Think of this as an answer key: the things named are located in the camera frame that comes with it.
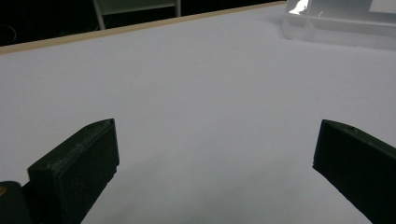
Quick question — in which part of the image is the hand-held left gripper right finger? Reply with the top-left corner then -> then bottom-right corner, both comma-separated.
312,119 -> 396,224

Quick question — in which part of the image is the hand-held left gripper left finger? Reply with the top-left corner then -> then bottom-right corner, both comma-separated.
21,118 -> 120,224

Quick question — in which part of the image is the clear plastic box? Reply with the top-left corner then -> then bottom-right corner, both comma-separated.
281,0 -> 396,51

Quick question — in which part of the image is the wooden table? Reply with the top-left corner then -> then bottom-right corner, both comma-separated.
0,0 -> 288,56

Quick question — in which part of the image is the white metal desk frame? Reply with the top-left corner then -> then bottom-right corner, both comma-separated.
92,0 -> 182,31

